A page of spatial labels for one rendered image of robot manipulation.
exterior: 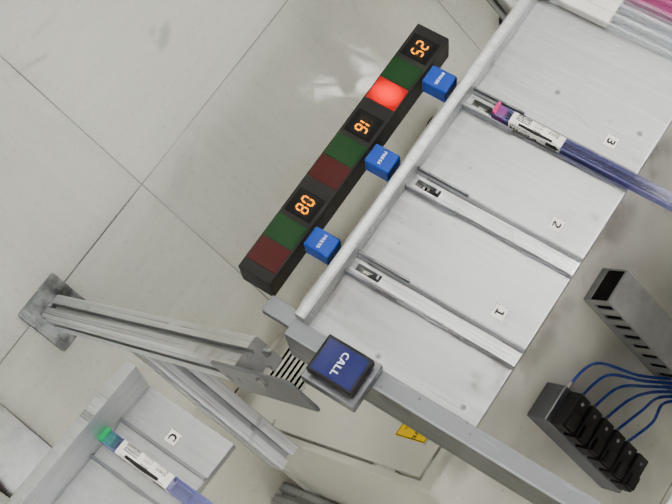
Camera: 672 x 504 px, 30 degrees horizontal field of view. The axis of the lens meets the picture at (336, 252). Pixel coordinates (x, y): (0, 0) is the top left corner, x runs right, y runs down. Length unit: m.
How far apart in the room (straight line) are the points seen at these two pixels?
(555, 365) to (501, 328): 0.34
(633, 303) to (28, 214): 0.86
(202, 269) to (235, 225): 0.09
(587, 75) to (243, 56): 0.79
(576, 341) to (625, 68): 0.38
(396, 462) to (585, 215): 0.43
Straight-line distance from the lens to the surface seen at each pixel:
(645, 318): 1.56
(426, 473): 1.47
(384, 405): 1.20
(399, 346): 1.20
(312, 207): 1.27
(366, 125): 1.31
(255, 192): 1.99
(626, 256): 1.60
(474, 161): 1.28
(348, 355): 1.15
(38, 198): 1.85
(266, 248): 1.26
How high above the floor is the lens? 1.76
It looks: 59 degrees down
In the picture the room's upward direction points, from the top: 94 degrees clockwise
